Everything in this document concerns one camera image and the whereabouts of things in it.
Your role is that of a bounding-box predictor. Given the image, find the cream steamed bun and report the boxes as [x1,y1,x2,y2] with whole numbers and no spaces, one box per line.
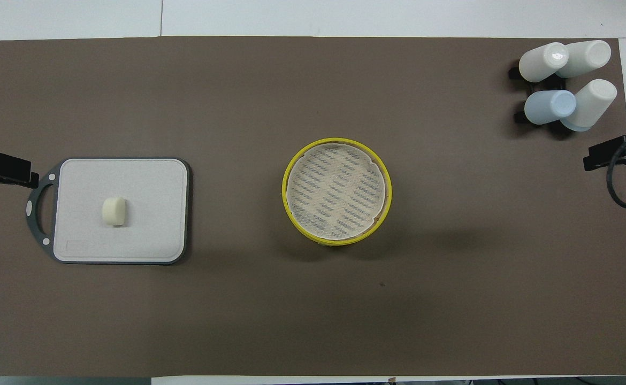
[101,196,127,227]

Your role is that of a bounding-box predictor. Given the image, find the yellow-rimmed bamboo steamer lid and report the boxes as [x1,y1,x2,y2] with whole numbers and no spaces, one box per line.
[282,137,393,244]

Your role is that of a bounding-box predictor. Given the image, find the yellow-rimmed bamboo steamer basket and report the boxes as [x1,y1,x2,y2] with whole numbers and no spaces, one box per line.
[298,227,383,248]

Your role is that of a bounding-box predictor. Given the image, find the white plastic cup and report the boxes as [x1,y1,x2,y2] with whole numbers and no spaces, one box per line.
[560,79,617,132]
[518,42,569,83]
[556,40,612,79]

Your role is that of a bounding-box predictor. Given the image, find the light blue plastic cup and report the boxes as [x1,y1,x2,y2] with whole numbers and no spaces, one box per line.
[524,90,577,126]

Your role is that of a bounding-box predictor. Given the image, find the black cup rack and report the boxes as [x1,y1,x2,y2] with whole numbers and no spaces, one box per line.
[508,63,568,126]

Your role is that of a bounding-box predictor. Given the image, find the grey white cutting board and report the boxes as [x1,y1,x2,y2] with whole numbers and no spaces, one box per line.
[25,157,192,266]

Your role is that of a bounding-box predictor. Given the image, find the brown table mat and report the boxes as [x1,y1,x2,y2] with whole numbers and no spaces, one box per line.
[0,36,626,378]

